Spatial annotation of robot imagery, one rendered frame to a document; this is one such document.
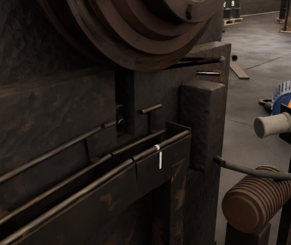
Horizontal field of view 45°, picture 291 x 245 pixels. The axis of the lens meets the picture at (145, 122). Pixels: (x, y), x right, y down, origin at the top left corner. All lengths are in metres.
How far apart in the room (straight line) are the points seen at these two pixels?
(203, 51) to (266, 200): 0.44
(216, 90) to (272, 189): 0.32
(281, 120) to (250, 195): 0.23
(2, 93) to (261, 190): 0.69
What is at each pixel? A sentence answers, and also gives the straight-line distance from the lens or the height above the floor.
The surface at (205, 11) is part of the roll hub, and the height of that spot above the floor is 0.99.
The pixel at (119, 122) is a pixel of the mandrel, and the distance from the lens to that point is 0.80.
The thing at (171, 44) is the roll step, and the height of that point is 0.93.
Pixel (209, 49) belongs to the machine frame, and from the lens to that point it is 1.04.
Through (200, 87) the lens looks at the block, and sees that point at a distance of 0.90.
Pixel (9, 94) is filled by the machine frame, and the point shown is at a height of 0.87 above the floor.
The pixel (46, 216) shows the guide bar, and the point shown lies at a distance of 0.60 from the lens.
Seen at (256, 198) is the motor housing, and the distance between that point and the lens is 0.97.
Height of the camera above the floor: 1.03
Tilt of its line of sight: 21 degrees down
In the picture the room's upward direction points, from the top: straight up
